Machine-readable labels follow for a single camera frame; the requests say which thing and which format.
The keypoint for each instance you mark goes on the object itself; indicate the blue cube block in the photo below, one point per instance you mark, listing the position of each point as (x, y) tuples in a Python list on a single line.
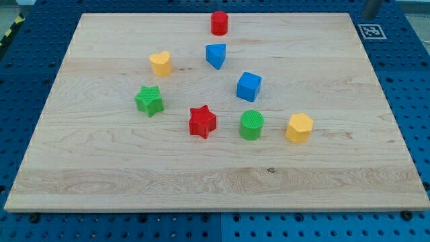
[(248, 86)]

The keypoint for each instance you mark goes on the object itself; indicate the red star block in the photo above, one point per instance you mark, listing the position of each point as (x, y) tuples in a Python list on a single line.
[(202, 121)]

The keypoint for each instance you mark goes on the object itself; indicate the white fiducial marker tag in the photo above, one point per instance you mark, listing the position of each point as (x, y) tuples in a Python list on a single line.
[(371, 32)]

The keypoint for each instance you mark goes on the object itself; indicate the blue triangular prism block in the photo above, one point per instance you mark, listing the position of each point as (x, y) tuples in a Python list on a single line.
[(216, 54)]

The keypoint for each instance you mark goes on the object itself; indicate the yellow black hazard tape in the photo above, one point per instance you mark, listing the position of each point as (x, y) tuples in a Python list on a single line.
[(12, 30)]

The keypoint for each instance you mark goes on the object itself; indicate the yellow heart block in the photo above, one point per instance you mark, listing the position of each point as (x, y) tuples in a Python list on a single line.
[(161, 63)]

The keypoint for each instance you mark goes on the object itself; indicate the green cylinder block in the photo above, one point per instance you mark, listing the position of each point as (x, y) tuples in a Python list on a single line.
[(251, 126)]

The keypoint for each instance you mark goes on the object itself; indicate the green star block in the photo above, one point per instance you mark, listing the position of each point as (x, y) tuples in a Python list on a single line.
[(149, 100)]

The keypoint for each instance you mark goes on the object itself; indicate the red cylinder block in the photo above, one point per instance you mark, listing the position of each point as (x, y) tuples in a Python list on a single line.
[(219, 23)]

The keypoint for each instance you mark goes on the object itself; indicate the yellow hexagon block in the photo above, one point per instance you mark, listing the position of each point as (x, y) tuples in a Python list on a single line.
[(299, 128)]

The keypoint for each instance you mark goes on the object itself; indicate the light wooden board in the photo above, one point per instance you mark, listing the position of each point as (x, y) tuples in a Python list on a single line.
[(93, 151)]

